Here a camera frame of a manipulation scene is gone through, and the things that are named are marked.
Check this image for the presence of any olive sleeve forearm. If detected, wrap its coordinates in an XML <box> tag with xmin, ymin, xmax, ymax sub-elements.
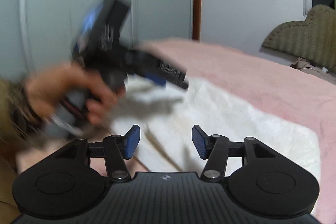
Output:
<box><xmin>1</xmin><ymin>79</ymin><xmax>41</xmax><ymax>223</ymax></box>

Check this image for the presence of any left hand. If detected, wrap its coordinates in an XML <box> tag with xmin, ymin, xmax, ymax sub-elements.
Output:
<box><xmin>25</xmin><ymin>63</ymin><xmax>125</xmax><ymax>125</ymax></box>

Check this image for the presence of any pink bed sheet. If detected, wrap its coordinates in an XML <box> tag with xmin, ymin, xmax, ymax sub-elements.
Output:
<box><xmin>15</xmin><ymin>39</ymin><xmax>336</xmax><ymax>219</ymax></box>

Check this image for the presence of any olive striped headboard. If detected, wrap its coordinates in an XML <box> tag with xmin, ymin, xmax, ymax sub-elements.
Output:
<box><xmin>262</xmin><ymin>5</ymin><xmax>335</xmax><ymax>72</ymax></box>

